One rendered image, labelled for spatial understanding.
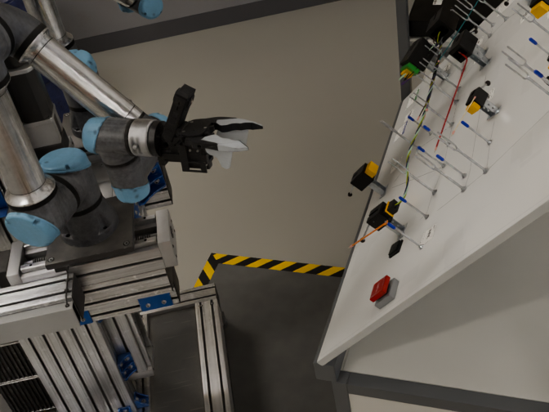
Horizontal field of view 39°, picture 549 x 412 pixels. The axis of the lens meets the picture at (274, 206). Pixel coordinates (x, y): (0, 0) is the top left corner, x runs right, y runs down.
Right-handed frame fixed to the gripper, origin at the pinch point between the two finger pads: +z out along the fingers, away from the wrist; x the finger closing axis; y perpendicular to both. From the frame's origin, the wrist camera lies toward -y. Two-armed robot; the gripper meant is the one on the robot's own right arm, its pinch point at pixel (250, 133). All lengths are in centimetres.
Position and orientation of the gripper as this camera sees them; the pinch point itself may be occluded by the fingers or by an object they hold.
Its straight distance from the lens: 145.1
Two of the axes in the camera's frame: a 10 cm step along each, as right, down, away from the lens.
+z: 9.5, 0.8, -3.2
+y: 1.1, 8.4, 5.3
